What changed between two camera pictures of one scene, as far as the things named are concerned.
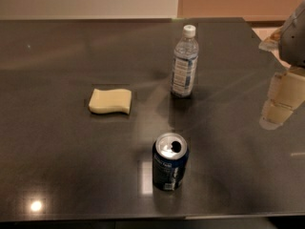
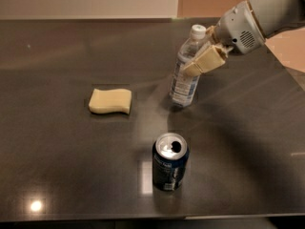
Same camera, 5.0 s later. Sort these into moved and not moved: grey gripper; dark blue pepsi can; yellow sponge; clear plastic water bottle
Moved: clear plastic water bottle; grey gripper
Not moved: yellow sponge; dark blue pepsi can
